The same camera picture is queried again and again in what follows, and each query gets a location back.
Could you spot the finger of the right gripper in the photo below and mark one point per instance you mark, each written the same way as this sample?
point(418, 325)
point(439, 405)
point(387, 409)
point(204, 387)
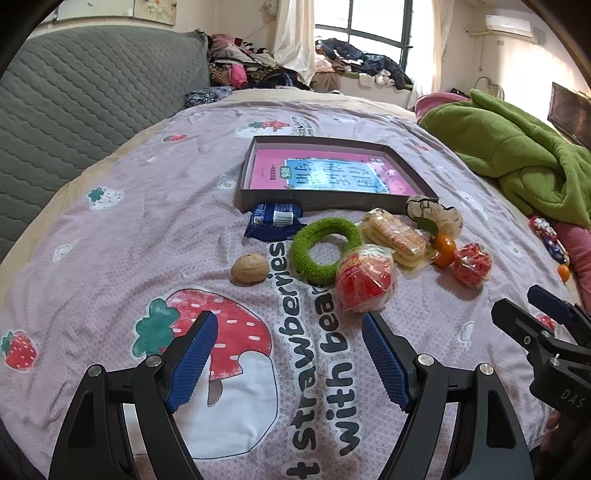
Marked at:
point(572, 316)
point(524, 329)

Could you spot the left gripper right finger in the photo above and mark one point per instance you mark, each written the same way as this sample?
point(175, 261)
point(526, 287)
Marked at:
point(487, 439)

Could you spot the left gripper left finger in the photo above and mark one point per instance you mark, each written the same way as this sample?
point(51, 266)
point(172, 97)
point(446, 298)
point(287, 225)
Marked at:
point(93, 442)

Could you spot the red white candy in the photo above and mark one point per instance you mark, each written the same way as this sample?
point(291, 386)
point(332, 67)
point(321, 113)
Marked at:
point(472, 265)

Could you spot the orange tangerine with leaf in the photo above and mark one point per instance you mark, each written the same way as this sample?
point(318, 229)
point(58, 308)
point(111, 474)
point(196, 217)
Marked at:
point(442, 240)

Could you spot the cracker pack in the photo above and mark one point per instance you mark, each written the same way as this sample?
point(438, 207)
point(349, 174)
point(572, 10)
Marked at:
point(411, 248)

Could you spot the red surprise egg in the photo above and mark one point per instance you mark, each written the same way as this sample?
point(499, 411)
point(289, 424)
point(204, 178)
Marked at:
point(365, 279)

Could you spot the walnut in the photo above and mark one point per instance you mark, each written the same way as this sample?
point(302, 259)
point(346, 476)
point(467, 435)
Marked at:
point(250, 268)

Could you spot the blue snack packet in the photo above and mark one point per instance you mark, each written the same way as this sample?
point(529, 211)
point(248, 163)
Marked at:
point(271, 222)

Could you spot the person's right hand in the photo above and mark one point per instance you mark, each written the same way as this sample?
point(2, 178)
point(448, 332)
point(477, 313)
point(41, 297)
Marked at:
point(558, 429)

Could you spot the small snack wrappers pile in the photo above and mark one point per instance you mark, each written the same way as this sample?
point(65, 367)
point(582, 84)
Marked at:
point(549, 237)

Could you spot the green fleece blanket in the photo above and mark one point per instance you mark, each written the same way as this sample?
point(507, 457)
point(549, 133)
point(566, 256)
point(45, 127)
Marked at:
point(536, 168)

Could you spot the purple strawberry print sheet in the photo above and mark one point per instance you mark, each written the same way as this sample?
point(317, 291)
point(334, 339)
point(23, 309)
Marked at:
point(290, 390)

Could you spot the pink pillow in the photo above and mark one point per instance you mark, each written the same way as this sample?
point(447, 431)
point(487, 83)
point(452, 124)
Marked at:
point(429, 102)

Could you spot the shallow grey cardboard box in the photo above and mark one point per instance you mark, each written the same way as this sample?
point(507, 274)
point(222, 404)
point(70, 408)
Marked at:
point(246, 199)

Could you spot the white air conditioner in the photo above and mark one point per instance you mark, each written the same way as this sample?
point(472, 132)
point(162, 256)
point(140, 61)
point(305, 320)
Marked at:
point(509, 25)

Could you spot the white curtain right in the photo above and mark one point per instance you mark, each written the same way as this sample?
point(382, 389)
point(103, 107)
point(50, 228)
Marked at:
point(442, 22)

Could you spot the white curtain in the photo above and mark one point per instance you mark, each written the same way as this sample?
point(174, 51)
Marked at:
point(294, 44)
point(442, 22)

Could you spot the clothes pile on windowsill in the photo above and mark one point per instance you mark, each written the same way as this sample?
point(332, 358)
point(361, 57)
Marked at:
point(346, 58)

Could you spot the grey quilted headboard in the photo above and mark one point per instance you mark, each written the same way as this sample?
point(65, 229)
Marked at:
point(71, 97)

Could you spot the white curtain left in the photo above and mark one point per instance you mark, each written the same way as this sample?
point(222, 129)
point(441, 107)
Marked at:
point(294, 44)

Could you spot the blue patterned cloth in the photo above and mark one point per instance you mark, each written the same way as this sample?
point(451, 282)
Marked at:
point(206, 95)

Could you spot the pile of clothes by headboard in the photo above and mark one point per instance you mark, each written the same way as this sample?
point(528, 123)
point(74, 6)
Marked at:
point(235, 63)

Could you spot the wall mounted television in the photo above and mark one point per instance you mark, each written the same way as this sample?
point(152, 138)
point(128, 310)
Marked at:
point(570, 114)

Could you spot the window with dark frame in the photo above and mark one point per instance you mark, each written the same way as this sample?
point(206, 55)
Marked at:
point(373, 26)

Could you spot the floral wall painting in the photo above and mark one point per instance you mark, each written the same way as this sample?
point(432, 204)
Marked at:
point(159, 11)

